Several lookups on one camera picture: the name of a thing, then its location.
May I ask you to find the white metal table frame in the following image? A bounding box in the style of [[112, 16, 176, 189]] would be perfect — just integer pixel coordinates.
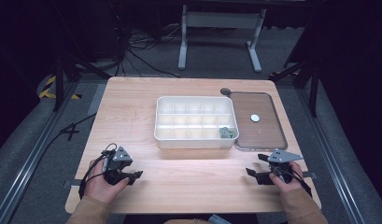
[[177, 4, 268, 74]]

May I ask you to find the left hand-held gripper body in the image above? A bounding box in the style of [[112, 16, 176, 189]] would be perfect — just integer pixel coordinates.
[[101, 146, 135, 187]]

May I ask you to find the white divided storage box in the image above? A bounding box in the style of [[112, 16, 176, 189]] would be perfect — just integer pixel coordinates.
[[153, 95, 240, 150]]

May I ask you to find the person's left hand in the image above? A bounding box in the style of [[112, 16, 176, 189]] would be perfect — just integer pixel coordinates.
[[83, 158, 131, 205]]

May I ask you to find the black metal stand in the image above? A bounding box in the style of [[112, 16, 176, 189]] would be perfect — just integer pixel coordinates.
[[268, 58, 321, 119], [52, 51, 112, 112]]

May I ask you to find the left hand-held gripper black cable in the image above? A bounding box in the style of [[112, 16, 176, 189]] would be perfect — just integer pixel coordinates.
[[78, 142, 119, 201]]

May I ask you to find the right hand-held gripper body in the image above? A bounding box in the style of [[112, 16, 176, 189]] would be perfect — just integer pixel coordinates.
[[256, 147, 304, 186]]

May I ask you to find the clear plastic box lid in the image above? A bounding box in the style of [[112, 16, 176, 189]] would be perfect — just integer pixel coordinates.
[[228, 91, 289, 152]]

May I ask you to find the pale green sock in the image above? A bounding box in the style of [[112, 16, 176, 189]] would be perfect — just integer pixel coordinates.
[[218, 126, 235, 140]]

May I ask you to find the hand-held gripper black cable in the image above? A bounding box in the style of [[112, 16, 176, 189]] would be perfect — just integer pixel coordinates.
[[78, 142, 119, 201], [272, 166, 314, 198]]

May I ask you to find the black floor cable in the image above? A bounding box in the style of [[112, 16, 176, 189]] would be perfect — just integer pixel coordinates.
[[29, 112, 98, 169]]

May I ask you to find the person's right hand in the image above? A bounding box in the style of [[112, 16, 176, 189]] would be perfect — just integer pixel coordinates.
[[268, 161, 304, 194]]

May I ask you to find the aluminium floor rail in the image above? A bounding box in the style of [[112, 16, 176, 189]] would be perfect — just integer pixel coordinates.
[[0, 81, 79, 224], [294, 88, 369, 224]]

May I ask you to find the right hand-held gripper black cable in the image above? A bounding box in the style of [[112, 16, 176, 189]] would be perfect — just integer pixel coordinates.
[[272, 166, 314, 198]]

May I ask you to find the yellow black hazard tape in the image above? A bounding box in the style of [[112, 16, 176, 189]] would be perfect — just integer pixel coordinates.
[[37, 75, 83, 101]]

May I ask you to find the black tape floor mark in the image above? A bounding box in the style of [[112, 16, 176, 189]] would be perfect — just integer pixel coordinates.
[[59, 123, 81, 142]]

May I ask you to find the bundle of black floor cables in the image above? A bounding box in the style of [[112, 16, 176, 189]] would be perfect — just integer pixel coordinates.
[[112, 12, 182, 79]]

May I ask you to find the pale blue cloth piece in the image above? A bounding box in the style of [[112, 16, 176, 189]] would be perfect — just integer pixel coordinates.
[[205, 214, 232, 224]]

